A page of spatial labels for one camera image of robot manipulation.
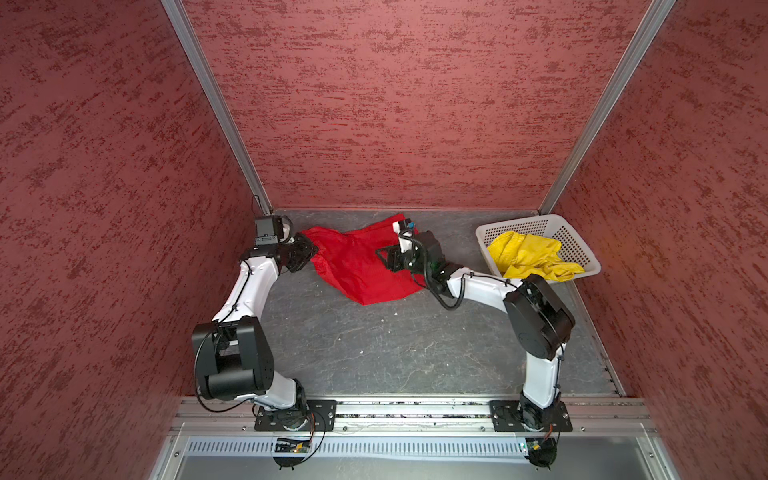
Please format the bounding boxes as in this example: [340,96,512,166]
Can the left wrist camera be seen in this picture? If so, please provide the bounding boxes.
[254,215,293,246]

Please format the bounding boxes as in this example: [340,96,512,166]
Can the corner aluminium post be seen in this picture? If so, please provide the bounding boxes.
[161,0,274,215]
[538,0,676,215]

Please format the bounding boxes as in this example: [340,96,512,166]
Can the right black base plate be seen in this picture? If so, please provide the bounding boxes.
[488,399,573,433]

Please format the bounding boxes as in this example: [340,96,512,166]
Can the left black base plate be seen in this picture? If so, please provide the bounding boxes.
[254,399,338,433]

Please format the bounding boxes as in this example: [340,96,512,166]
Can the right corner aluminium post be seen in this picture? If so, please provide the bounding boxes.
[538,0,676,215]

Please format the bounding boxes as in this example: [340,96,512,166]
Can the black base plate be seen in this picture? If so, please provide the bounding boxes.
[488,399,573,433]
[254,399,338,433]

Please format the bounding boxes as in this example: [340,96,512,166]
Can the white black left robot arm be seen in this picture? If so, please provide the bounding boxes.
[191,233,317,431]

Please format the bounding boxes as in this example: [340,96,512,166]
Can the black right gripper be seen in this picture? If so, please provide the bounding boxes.
[374,243,431,277]

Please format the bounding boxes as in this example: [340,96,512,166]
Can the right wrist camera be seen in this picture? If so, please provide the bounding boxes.
[393,219,446,274]

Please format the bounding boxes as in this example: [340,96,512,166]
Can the white plastic laundry basket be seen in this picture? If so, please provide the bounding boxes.
[475,214,602,279]

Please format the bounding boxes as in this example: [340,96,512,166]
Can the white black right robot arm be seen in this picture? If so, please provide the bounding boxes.
[376,240,575,433]

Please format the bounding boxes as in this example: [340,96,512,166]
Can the left corner aluminium post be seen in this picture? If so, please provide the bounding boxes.
[161,0,274,215]

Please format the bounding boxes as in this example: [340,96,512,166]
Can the aluminium front rail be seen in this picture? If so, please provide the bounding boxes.
[169,395,659,438]

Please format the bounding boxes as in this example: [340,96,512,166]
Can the left small circuit board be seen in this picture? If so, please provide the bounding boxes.
[274,438,312,455]

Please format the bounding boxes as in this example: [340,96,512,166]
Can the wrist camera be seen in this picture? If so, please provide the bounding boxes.
[393,219,446,274]
[254,215,293,246]

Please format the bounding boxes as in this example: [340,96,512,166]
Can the white slotted cable duct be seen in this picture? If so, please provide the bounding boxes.
[184,436,528,462]

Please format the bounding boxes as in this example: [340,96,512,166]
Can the yellow shorts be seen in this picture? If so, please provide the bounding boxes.
[487,231,585,282]

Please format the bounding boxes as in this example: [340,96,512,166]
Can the red shorts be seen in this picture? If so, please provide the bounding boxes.
[302,213,422,306]

